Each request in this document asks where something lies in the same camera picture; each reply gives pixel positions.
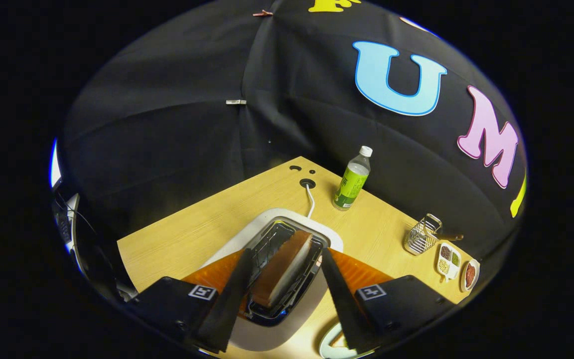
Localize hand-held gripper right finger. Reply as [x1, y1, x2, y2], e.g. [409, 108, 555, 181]
[320, 247, 456, 354]

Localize metal wire utensil holder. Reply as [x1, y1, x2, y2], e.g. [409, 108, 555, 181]
[404, 213, 443, 256]

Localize pale green round plate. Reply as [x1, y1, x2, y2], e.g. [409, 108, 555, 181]
[318, 322, 375, 359]

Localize white round plate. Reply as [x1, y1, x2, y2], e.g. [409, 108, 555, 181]
[459, 258, 481, 293]

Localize black backdrop cloth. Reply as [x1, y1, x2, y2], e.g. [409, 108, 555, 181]
[53, 0, 528, 300]

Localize white toaster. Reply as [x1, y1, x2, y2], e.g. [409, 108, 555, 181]
[200, 208, 344, 352]

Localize plain toast bread slice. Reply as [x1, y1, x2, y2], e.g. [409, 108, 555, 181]
[251, 230, 313, 308]

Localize green label plastic bottle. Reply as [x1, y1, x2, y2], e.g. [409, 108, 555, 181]
[332, 146, 373, 211]

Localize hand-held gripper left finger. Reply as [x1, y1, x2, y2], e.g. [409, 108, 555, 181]
[127, 248, 255, 355]

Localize white divided bean dish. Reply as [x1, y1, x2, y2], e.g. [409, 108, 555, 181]
[435, 243, 462, 282]

